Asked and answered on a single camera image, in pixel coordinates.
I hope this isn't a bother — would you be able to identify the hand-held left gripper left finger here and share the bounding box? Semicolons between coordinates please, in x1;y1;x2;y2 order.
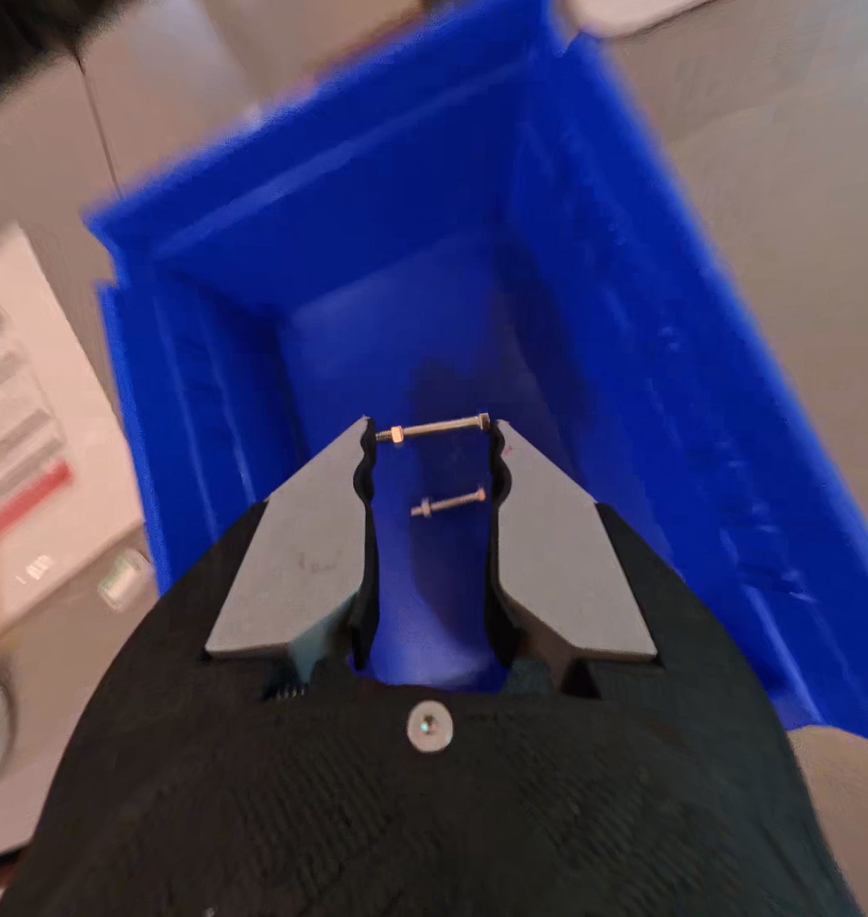
203;414;381;672

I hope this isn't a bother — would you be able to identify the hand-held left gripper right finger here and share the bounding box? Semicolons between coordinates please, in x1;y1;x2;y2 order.
484;419;659;672

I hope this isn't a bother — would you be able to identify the steel bolt with nut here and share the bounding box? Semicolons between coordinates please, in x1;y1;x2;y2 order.
374;412;492;447
410;487;488;518

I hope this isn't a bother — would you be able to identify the blue plastic bin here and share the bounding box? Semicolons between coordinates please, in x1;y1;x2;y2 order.
82;0;868;749

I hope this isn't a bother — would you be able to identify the white printed card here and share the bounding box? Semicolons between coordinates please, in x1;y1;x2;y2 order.
0;221;152;649

